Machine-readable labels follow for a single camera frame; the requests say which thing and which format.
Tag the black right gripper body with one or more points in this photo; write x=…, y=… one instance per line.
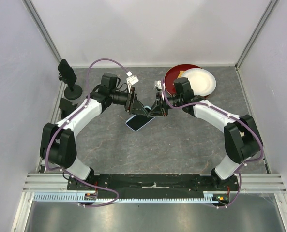
x=174, y=100

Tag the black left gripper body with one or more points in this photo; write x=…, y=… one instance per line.
x=126, y=99

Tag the blue-cased smartphone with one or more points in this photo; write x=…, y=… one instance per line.
x=136, y=122

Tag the black round-base clamp stand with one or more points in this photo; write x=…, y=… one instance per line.
x=72, y=90

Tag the black folding phone stand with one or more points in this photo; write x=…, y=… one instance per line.
x=66, y=107

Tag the black smartphone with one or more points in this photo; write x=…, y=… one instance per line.
x=66, y=73

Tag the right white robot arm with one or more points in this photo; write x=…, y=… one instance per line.
x=243, y=143

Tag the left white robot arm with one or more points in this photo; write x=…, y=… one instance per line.
x=58, y=144

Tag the round red tray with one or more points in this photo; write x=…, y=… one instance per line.
x=172, y=75

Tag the yellow sponge cloth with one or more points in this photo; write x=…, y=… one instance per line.
x=181, y=73

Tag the white paper plate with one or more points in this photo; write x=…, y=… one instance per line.
x=202, y=82

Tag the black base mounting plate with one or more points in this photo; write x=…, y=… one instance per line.
x=154, y=185

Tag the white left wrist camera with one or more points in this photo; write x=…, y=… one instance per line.
x=131, y=80

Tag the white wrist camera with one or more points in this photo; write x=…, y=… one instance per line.
x=131, y=80
x=158, y=85

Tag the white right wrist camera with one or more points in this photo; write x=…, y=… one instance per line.
x=158, y=85

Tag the slotted cable duct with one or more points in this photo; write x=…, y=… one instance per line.
x=74, y=197

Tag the aluminium frame rail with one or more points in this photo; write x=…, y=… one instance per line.
x=247, y=183

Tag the aluminium corner post right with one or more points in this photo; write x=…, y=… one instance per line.
x=256, y=32

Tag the aluminium corner post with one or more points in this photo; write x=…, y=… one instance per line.
x=43, y=30
x=256, y=32

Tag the aluminium corner post left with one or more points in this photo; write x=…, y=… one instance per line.
x=43, y=30

